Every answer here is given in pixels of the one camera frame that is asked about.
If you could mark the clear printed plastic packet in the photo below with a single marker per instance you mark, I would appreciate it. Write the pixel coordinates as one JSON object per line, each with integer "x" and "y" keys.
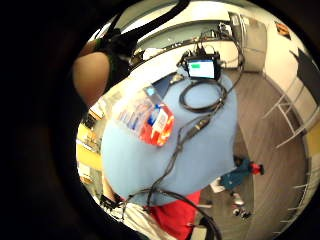
{"x": 133, "y": 110}

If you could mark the grey cabinet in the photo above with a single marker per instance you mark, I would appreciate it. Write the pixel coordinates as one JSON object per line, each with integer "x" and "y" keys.
{"x": 255, "y": 43}

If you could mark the small black monitor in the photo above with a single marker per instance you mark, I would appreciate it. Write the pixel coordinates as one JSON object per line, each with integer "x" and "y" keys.
{"x": 203, "y": 68}

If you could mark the black wall panel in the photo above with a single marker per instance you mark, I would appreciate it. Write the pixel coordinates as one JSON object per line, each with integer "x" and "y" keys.
{"x": 308, "y": 71}

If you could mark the red orange snack packet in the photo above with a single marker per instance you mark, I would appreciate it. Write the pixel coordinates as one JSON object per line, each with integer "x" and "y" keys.
{"x": 160, "y": 128}

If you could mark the black camera rig stand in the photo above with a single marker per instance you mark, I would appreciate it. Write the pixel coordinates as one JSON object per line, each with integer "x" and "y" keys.
{"x": 220, "y": 33}

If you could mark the yellow furniture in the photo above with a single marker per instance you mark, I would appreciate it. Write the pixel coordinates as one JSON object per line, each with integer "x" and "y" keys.
{"x": 87, "y": 155}

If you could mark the orange wall poster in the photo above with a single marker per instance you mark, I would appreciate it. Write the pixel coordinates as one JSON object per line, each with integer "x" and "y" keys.
{"x": 282, "y": 29}

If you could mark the white metal chair frame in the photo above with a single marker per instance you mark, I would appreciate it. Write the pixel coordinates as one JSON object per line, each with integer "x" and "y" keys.
{"x": 289, "y": 116}

